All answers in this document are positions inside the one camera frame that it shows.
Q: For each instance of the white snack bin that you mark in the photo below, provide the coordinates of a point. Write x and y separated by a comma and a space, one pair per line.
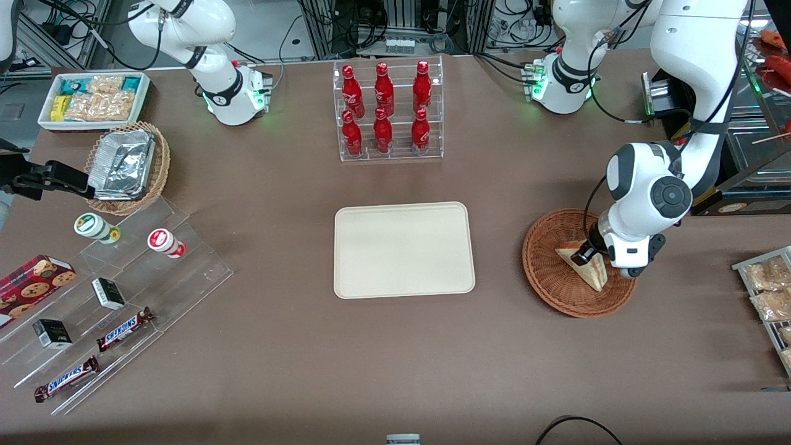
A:
93, 127

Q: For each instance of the red cola bottle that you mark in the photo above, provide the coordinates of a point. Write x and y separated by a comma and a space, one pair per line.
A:
422, 89
420, 133
352, 137
382, 133
384, 93
352, 93

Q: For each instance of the aluminium frame rack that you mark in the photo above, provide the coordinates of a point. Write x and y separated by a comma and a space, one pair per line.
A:
327, 25

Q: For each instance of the clear acrylic bottle rack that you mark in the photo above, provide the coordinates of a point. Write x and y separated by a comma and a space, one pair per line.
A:
403, 80

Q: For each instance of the yellow snack packet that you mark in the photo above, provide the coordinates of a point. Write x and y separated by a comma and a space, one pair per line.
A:
59, 108

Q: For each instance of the stacked foil trays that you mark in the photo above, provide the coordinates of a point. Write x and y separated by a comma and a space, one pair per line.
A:
120, 164

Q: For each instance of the wicker basket with foil trays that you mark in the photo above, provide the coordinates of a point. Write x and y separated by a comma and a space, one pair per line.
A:
157, 167

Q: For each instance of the small grey device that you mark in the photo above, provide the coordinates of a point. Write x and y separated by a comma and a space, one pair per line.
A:
403, 440

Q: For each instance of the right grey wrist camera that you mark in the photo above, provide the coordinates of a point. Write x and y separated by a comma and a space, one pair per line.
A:
4, 210

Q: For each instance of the beige plastic tray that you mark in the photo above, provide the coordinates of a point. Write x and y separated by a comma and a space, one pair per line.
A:
401, 250

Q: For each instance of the grey snack rack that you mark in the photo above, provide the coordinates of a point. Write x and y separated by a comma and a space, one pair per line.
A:
737, 267

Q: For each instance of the clear acrylic step display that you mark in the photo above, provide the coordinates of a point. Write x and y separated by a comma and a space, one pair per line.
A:
198, 272

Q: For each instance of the white connector strip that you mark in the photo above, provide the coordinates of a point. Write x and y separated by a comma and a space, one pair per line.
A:
398, 45

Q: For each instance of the green lid yogurt cup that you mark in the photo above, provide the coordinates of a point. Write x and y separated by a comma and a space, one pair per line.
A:
93, 225

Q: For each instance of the small black box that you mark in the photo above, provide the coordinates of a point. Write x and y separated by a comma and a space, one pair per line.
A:
52, 334
108, 293

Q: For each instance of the round brown wicker basket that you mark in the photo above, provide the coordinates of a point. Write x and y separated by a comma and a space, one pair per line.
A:
556, 290

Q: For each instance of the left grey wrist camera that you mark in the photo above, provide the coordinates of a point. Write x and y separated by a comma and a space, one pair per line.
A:
633, 271

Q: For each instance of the large rice cracker bag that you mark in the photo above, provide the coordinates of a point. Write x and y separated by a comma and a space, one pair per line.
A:
99, 106

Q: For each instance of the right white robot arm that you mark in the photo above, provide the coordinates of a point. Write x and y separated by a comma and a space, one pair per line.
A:
222, 93

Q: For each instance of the teal snack packet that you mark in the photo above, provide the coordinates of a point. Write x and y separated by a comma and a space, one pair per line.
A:
74, 85
131, 83

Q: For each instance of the steel warmer tray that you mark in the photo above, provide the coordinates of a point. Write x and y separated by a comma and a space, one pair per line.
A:
757, 157

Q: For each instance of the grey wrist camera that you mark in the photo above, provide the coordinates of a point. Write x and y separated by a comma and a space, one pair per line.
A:
633, 271
4, 210

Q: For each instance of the red lid yogurt cup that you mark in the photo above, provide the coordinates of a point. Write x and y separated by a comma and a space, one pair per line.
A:
162, 240

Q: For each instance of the triangle sandwich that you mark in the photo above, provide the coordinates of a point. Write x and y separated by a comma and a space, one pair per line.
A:
590, 273

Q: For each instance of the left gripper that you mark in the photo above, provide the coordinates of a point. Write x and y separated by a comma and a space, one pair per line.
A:
594, 242

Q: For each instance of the red cookie box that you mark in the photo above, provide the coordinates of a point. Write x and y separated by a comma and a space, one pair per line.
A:
31, 287

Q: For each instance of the snickers bar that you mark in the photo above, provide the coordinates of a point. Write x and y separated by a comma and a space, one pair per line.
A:
67, 379
123, 329

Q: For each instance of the small rice cracker bag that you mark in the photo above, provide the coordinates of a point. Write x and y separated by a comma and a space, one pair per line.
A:
105, 84

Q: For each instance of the clear cracker bag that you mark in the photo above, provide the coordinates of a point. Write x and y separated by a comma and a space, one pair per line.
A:
787, 357
786, 335
769, 275
775, 306

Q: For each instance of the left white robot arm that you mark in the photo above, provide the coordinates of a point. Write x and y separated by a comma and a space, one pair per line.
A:
642, 179

